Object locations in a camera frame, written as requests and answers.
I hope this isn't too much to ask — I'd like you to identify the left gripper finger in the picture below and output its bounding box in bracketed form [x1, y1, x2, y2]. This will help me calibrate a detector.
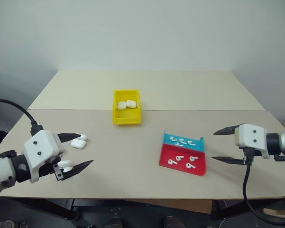
[53, 160, 94, 182]
[57, 133, 82, 143]

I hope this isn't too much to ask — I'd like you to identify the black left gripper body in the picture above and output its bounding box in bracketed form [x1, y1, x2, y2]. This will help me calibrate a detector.
[38, 153, 64, 178]

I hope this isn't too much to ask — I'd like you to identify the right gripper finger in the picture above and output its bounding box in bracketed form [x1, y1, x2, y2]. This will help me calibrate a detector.
[211, 156, 247, 165]
[213, 125, 239, 136]

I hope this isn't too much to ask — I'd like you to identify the yellow plastic bin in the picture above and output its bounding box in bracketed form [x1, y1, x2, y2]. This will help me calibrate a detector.
[113, 89, 143, 126]

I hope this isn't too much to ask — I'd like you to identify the blue plastic tray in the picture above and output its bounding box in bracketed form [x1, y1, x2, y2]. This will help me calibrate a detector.
[161, 129, 206, 153]

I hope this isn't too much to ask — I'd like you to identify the red plastic tray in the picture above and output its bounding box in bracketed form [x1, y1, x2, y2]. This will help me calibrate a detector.
[158, 143, 208, 177]

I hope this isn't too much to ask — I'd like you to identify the brown board under table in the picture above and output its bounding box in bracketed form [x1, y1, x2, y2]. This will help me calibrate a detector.
[123, 199, 212, 215]

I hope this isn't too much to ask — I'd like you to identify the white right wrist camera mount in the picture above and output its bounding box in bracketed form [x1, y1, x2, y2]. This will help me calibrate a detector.
[237, 123, 270, 159]

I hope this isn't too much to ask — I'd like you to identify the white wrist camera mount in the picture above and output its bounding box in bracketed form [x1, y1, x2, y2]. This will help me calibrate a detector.
[237, 123, 270, 159]
[22, 130, 65, 184]

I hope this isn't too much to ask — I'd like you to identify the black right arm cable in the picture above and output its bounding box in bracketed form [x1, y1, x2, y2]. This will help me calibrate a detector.
[242, 146, 285, 226]

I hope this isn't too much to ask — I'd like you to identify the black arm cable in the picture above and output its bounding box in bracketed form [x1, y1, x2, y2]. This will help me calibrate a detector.
[0, 99, 44, 137]
[242, 146, 285, 226]

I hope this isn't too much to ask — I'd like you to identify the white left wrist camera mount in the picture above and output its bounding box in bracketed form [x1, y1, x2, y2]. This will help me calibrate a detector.
[22, 130, 65, 184]

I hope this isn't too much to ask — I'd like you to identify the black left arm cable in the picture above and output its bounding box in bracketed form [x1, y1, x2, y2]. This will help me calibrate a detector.
[0, 99, 44, 137]

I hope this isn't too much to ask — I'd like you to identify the black metal table frame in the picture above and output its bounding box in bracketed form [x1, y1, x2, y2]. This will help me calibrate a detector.
[4, 196, 285, 221]

